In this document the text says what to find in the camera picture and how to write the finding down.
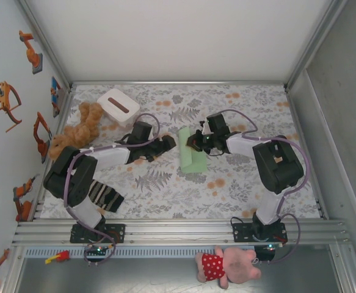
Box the black white striped sock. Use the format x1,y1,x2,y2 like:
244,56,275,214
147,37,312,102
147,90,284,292
87,179,125,214

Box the small red yellow toy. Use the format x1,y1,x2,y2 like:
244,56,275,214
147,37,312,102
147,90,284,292
45,250,70,265

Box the brown teddy bear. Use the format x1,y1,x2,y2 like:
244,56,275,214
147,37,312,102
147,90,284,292
48,102,104,161

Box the aluminium frame post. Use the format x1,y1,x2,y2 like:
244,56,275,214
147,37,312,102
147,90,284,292
283,0,349,89
16,0,74,89

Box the perforated grey cable duct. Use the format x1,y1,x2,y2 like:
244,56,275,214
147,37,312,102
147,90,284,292
23,245,258,259

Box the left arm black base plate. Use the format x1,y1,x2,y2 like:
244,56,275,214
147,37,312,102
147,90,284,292
70,223,126,244

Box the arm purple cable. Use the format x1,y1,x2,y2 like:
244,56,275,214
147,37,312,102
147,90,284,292
64,113,162,267
223,109,311,265

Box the aluminium side rail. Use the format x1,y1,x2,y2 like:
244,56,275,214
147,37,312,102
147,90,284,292
32,87,74,220
284,87,330,220

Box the orange grey gripper sticker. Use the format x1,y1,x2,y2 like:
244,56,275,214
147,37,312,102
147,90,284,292
0,81,23,132

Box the green paper sheet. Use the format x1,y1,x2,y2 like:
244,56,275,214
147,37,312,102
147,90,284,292
177,127,208,173

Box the white tissue box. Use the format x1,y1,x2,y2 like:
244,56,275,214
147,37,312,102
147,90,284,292
97,88,141,129

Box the pink pig plush toy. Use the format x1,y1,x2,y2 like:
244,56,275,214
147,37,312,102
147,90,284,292
195,245,263,290

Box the wide aluminium frame rail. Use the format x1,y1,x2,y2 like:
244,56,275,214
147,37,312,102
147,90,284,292
11,218,352,247

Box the blue orange machine sticker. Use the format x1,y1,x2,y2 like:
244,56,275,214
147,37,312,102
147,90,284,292
49,76,63,118

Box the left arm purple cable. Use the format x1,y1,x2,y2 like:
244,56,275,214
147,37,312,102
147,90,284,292
64,113,162,267

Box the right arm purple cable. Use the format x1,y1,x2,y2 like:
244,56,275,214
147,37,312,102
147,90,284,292
223,109,311,265

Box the thin aluminium frame rail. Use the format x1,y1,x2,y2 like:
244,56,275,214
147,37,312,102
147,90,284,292
69,79,288,88

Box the floral patterned table mat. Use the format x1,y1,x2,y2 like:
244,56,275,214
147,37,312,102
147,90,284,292
40,84,321,220

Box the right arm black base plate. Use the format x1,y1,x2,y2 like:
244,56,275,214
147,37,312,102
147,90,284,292
231,222,288,244

